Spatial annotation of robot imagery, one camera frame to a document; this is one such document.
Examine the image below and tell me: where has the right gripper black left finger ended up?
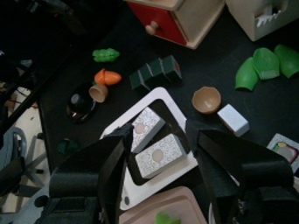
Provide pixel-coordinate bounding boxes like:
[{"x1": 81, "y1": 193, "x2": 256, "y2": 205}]
[{"x1": 36, "y1": 122, "x2": 136, "y2": 224}]

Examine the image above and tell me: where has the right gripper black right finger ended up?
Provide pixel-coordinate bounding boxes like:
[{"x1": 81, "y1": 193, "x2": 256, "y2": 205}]
[{"x1": 184, "y1": 119, "x2": 299, "y2": 224}]

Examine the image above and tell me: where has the speckled white rice block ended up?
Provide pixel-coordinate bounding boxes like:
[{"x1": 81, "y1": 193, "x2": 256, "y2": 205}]
[
  {"x1": 134, "y1": 133, "x2": 188, "y2": 179},
  {"x1": 129, "y1": 106, "x2": 167, "y2": 154}
]

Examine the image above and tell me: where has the grey chair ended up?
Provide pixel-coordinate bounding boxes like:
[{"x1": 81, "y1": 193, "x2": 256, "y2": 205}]
[{"x1": 0, "y1": 125, "x2": 52, "y2": 205}]

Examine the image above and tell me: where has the plain white toy block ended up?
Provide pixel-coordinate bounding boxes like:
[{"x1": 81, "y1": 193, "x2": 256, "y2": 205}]
[{"x1": 216, "y1": 103, "x2": 251, "y2": 137}]

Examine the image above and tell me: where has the light green toy leaf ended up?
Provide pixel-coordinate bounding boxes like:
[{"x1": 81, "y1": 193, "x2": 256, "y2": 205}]
[{"x1": 153, "y1": 210, "x2": 183, "y2": 224}]

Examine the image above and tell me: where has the dark round cup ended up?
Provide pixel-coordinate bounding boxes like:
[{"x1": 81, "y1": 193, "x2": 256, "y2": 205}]
[{"x1": 65, "y1": 86, "x2": 98, "y2": 125}]

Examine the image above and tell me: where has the brown wooden bowl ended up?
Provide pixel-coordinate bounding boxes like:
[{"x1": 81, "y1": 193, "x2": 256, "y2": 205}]
[{"x1": 191, "y1": 86, "x2": 221, "y2": 115}]

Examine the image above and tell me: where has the white kitchen scale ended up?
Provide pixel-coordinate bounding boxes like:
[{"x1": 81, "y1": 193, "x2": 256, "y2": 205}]
[{"x1": 98, "y1": 86, "x2": 200, "y2": 212}]

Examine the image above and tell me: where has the orange carrot middle piece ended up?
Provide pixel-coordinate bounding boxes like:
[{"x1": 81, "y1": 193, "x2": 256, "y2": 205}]
[{"x1": 93, "y1": 68, "x2": 108, "y2": 86}]

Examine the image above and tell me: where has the orange carrot tip piece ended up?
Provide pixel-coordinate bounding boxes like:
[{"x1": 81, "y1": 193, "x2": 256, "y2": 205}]
[{"x1": 102, "y1": 70, "x2": 122, "y2": 86}]

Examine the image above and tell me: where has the green toy lettuce leaf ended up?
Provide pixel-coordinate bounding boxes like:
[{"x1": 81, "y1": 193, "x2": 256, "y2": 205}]
[
  {"x1": 252, "y1": 47, "x2": 281, "y2": 81},
  {"x1": 273, "y1": 44, "x2": 299, "y2": 79},
  {"x1": 233, "y1": 56, "x2": 260, "y2": 92}
]

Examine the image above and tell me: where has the dark green seaweed strip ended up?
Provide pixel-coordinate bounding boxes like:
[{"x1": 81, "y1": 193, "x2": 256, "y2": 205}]
[{"x1": 128, "y1": 54, "x2": 183, "y2": 95}]

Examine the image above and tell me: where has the green toy vegetable top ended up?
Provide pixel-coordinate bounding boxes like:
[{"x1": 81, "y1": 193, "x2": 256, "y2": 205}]
[{"x1": 90, "y1": 47, "x2": 120, "y2": 63}]

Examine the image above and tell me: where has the white wooden knife block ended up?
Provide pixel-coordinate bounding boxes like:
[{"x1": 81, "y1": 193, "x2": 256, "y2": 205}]
[{"x1": 224, "y1": 0, "x2": 299, "y2": 42}]

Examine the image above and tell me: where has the red wooden drawer box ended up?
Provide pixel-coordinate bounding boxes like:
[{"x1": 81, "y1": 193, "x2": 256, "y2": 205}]
[{"x1": 124, "y1": 0, "x2": 227, "y2": 50}]

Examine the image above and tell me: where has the dark green ring toy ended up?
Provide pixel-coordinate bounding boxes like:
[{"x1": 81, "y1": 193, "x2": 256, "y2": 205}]
[{"x1": 57, "y1": 137, "x2": 80, "y2": 157}]

